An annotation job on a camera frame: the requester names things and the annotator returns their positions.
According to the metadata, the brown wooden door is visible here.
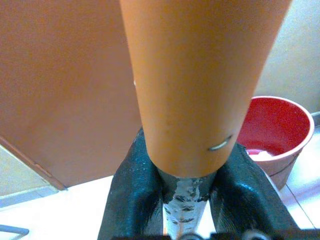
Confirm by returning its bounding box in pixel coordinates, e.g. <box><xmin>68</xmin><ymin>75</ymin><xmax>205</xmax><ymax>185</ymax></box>
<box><xmin>0</xmin><ymin>0</ymin><xmax>143</xmax><ymax>191</ymax></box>

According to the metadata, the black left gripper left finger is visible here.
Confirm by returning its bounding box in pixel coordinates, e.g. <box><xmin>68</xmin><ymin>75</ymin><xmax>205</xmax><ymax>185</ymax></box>
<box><xmin>97</xmin><ymin>126</ymin><xmax>165</xmax><ymax>238</ymax></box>

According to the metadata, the red plastic bucket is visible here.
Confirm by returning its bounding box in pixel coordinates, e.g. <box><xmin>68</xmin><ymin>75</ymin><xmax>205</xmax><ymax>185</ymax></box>
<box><xmin>235</xmin><ymin>95</ymin><xmax>315</xmax><ymax>191</ymax></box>

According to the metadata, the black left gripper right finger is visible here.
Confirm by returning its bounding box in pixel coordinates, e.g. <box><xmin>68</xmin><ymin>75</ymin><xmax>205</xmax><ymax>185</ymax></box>
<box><xmin>209</xmin><ymin>142</ymin><xmax>300</xmax><ymax>237</ymax></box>

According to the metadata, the orange broom handle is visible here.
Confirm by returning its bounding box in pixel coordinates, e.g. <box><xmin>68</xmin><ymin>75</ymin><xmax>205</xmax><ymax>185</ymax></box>
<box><xmin>118</xmin><ymin>0</ymin><xmax>293</xmax><ymax>240</ymax></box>

